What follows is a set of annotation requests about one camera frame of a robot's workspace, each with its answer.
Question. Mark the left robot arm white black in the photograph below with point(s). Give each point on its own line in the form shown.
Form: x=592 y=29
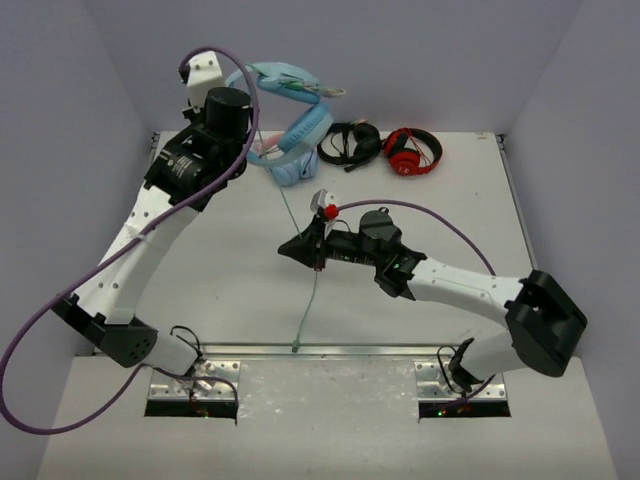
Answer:
x=104 y=308

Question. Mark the black headset with microphone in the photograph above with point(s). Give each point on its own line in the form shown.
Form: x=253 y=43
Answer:
x=361 y=144

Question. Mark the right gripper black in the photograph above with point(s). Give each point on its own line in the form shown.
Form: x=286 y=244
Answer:
x=313 y=249

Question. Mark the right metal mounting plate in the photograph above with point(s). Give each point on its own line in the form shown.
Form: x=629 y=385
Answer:
x=431 y=386

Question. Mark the pink blue cat-ear headphones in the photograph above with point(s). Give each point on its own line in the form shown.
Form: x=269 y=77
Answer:
x=304 y=167

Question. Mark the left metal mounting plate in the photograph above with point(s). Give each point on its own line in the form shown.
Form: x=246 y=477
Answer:
x=218 y=381

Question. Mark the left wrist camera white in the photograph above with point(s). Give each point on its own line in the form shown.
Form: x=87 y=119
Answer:
x=200 y=72

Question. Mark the metal mounting plate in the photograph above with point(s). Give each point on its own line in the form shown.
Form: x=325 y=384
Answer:
x=218 y=381
x=431 y=386

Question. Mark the light blue headphones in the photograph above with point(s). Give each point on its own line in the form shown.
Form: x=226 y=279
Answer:
x=309 y=129

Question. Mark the aluminium table edge rail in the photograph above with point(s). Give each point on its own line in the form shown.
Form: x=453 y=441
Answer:
x=266 y=350

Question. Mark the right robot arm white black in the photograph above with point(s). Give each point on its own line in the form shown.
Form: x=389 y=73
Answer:
x=541 y=324

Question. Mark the red black headphones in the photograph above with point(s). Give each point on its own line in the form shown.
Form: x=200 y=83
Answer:
x=412 y=151

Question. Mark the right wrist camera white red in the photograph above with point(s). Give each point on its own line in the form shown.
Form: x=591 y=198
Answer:
x=326 y=202

